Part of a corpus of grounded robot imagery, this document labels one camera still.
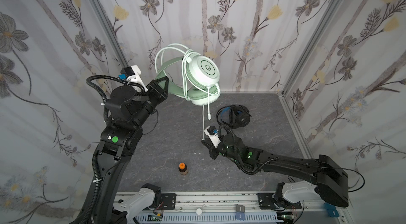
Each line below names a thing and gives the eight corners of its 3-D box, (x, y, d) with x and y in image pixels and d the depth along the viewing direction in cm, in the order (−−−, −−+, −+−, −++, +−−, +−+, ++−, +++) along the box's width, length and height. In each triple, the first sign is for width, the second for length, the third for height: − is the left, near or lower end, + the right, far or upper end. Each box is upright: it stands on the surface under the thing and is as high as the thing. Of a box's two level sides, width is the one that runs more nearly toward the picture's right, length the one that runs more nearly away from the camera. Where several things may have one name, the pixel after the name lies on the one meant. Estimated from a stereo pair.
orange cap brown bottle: (180, 175, 84) (178, 169, 76) (181, 168, 86) (178, 162, 78) (187, 175, 84) (185, 169, 76) (188, 169, 86) (186, 162, 79)
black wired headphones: (213, 117, 109) (213, 109, 101) (227, 105, 116) (229, 96, 109) (236, 135, 99) (238, 128, 92) (250, 121, 107) (253, 113, 99)
